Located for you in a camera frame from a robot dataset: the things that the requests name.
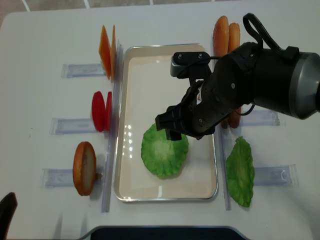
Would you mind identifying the bread slice right rack front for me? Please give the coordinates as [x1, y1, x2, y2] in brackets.
[212, 15, 229, 57]

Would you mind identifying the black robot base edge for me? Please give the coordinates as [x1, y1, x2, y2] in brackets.
[80, 225, 248, 240]

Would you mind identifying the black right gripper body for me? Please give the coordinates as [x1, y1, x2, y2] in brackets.
[171, 78, 240, 140]

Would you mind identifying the brown meat patty front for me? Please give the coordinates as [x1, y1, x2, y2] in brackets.
[228, 107, 242, 129]

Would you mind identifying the clear bread pusher track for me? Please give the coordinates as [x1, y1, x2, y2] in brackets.
[41, 167, 104, 189]

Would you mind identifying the green lettuce leaf in rack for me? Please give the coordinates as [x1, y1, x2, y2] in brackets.
[226, 136, 255, 208]

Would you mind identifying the bread slice right rack rear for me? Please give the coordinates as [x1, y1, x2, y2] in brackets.
[228, 22, 240, 53]

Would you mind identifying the clear acrylic rail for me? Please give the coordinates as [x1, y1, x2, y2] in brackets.
[214, 123, 232, 211]
[101, 41, 124, 213]

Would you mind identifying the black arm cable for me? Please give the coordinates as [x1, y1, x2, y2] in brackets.
[242, 12, 300, 60]

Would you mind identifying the clear acrylic right rail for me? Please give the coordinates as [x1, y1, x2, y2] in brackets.
[214, 123, 232, 211]

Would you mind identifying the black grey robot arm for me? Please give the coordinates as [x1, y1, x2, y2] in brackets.
[155, 42, 320, 141]

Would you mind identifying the clear lettuce pusher track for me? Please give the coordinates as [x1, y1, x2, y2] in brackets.
[254, 164, 299, 186]

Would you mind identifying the white metal tray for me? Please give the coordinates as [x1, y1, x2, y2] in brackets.
[114, 43, 218, 202]

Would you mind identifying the clear patty pusher track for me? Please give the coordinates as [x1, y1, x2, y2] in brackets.
[240, 110, 280, 127]

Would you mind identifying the clear tomato pusher track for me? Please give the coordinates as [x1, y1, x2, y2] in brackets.
[49, 118, 97, 135]

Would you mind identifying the upright bread slice left rack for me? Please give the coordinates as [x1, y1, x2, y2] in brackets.
[72, 141, 97, 196]

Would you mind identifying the clear cheese pusher track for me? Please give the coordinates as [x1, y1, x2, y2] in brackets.
[61, 63, 106, 78]

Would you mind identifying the rear red tomato slice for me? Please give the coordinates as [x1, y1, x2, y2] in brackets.
[104, 91, 112, 131]

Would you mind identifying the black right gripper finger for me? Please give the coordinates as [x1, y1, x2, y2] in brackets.
[155, 106, 182, 141]

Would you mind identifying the green lettuce leaf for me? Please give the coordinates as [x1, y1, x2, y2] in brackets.
[141, 124, 189, 178]
[226, 136, 255, 208]

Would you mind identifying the clear acrylic left rail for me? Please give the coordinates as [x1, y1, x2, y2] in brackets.
[101, 41, 124, 213]

